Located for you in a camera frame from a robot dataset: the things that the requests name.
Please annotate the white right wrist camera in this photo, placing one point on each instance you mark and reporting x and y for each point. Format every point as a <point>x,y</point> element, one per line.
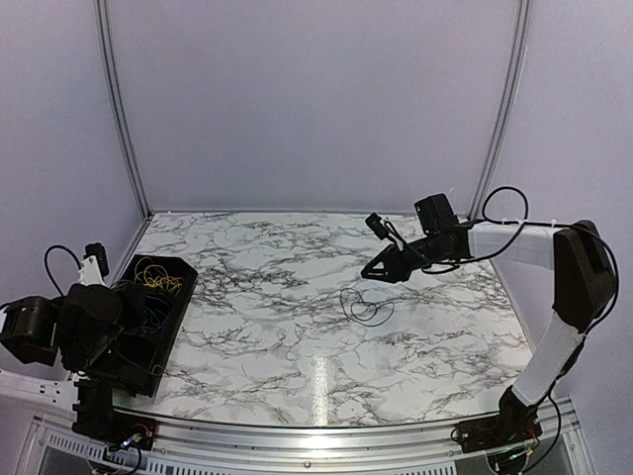
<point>377,225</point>

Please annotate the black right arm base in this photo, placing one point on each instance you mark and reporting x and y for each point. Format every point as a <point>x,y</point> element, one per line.
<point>499,428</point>

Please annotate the grey left frame post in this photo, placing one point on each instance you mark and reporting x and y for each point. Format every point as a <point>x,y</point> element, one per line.
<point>115,94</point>

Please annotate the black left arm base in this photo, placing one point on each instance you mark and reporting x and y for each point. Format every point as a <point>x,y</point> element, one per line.
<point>96,418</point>

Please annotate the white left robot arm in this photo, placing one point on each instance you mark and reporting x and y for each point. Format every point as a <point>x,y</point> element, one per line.
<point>81,326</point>

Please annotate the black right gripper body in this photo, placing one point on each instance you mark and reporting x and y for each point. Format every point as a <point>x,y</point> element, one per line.
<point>430,251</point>

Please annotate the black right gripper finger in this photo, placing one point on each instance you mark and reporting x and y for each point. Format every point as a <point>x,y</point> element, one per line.
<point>385,273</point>
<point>386,259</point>

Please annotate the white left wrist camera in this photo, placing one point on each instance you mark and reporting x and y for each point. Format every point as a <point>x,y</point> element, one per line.
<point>94,266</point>

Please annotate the aluminium front table rail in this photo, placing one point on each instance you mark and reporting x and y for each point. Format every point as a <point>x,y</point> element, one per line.
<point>198,447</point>

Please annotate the grey corner frame post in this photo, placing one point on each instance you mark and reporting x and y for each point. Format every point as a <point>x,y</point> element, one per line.
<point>509,89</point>

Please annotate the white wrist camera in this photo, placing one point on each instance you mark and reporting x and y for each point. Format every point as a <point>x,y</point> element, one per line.
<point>377,225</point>
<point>94,266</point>

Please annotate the black divided storage bin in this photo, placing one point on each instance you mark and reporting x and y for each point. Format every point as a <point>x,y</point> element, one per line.
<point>157,291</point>

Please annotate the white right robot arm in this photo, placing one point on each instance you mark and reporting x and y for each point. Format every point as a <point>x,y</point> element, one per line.
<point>581,288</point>

